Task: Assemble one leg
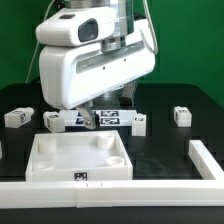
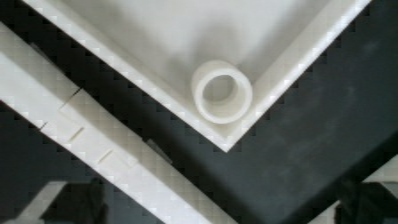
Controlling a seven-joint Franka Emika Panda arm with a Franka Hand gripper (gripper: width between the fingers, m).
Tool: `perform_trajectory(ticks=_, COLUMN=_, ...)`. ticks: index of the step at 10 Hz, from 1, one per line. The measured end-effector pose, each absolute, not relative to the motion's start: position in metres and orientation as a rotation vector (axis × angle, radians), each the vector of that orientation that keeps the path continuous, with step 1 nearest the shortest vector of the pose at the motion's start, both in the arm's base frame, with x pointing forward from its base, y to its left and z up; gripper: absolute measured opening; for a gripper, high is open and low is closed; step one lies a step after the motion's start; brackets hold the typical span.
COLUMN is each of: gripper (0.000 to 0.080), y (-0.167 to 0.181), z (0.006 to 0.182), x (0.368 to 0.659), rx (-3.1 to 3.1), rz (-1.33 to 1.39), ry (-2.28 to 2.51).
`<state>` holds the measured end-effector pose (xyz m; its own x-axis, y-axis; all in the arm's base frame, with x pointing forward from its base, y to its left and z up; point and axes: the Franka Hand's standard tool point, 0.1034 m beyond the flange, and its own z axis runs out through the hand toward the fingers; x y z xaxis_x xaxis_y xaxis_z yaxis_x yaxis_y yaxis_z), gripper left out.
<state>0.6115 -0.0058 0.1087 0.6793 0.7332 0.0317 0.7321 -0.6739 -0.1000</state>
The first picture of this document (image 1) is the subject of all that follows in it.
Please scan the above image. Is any white L-shaped fence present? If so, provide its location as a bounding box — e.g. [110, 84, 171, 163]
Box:
[0, 140, 224, 209]

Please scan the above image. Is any white marker plate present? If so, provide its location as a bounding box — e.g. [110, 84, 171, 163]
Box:
[59, 110, 137, 126]

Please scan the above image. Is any white square table top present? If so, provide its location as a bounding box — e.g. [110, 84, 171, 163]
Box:
[25, 130, 133, 182]

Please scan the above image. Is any white part left edge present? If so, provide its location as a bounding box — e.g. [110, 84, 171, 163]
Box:
[0, 141, 3, 160]

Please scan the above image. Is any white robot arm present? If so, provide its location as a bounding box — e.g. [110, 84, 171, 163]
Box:
[36, 0, 158, 129]

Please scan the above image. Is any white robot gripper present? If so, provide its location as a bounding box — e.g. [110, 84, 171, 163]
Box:
[39, 19, 155, 129]

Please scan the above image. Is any white cable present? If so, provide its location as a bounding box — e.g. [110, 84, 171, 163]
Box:
[25, 0, 56, 84]

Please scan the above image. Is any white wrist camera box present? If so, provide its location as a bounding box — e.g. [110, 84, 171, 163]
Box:
[36, 7, 116, 47]

